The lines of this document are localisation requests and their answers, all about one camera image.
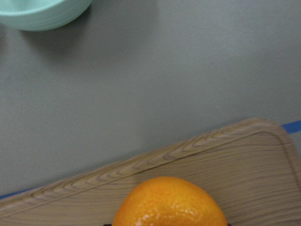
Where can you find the brown wooden tray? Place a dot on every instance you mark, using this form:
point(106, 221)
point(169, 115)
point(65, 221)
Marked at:
point(250, 168)

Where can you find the orange mandarin fruit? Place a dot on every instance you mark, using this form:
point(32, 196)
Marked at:
point(169, 201)

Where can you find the mint green bowl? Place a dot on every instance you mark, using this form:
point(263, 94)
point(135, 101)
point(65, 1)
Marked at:
point(40, 15)

